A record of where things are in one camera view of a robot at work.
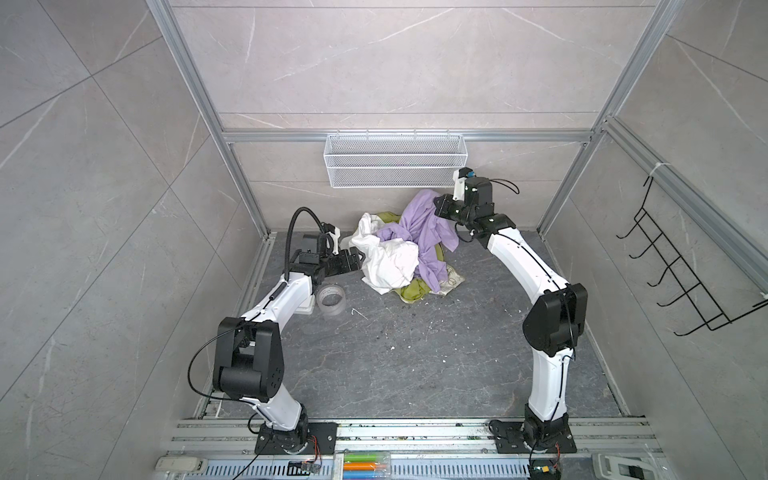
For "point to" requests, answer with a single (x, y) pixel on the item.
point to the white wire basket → (386, 161)
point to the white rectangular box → (307, 306)
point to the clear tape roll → (331, 299)
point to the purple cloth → (422, 223)
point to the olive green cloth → (415, 289)
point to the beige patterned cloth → (454, 280)
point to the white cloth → (388, 264)
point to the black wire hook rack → (692, 288)
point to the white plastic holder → (618, 467)
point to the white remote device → (180, 464)
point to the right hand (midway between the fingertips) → (433, 197)
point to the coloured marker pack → (366, 466)
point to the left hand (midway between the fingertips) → (354, 251)
